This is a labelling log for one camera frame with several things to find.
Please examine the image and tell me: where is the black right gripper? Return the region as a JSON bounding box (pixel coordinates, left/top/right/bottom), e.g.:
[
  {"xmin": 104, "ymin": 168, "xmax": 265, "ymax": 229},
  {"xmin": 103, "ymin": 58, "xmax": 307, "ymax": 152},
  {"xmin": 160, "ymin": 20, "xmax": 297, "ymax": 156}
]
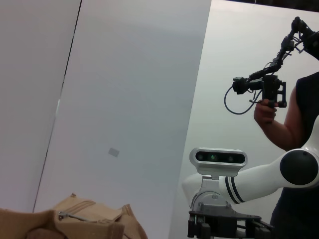
[{"xmin": 187, "ymin": 201, "xmax": 275, "ymax": 239}]

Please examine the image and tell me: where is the khaki fabric food bag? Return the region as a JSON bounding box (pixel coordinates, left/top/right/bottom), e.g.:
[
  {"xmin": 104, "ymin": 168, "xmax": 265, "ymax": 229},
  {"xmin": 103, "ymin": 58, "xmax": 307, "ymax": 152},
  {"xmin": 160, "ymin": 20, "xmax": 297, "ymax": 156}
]
[{"xmin": 0, "ymin": 193, "xmax": 148, "ymax": 239}]

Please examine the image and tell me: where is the black teleoperation arm device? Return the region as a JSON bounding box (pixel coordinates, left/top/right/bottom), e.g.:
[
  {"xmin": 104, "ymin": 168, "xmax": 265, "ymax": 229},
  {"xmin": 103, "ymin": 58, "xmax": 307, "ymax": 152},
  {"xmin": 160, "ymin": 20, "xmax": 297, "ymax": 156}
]
[{"xmin": 233, "ymin": 16, "xmax": 319, "ymax": 109}]

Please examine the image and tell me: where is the metal zipper pull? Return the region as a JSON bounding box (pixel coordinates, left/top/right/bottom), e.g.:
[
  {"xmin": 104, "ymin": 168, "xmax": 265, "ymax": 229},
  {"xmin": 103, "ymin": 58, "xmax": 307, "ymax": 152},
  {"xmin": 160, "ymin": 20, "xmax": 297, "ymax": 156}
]
[{"xmin": 57, "ymin": 211, "xmax": 90, "ymax": 222}]

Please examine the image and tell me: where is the operator bare forearm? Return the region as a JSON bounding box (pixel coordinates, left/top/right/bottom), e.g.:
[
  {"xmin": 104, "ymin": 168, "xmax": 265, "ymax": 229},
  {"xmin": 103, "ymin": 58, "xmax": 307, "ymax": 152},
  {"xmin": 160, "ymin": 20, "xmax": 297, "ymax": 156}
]
[{"xmin": 259, "ymin": 84, "xmax": 305, "ymax": 151}]

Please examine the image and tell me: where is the operator bare hand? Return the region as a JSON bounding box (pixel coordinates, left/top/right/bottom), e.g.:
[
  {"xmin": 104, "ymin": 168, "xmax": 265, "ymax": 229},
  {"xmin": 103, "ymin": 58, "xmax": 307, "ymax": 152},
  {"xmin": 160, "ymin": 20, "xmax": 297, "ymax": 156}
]
[{"xmin": 253, "ymin": 99, "xmax": 279, "ymax": 125}]

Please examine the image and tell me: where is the person in dark shirt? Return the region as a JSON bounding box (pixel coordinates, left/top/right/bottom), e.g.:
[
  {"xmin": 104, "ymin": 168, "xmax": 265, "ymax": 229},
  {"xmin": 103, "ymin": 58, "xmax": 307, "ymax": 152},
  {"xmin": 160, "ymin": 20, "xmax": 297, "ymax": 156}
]
[{"xmin": 270, "ymin": 72, "xmax": 319, "ymax": 239}]

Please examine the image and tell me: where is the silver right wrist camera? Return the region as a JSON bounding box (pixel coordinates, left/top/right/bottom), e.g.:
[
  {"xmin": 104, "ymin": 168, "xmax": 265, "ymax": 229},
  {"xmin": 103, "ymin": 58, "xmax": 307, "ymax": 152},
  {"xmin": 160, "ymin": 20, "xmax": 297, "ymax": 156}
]
[{"xmin": 189, "ymin": 147, "xmax": 248, "ymax": 178}]

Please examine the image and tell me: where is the dark teleoperation device cable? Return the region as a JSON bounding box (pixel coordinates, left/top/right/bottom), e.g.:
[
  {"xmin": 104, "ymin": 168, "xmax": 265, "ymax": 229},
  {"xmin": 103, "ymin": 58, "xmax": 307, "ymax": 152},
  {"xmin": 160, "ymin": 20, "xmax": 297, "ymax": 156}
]
[{"xmin": 224, "ymin": 84, "xmax": 257, "ymax": 115}]

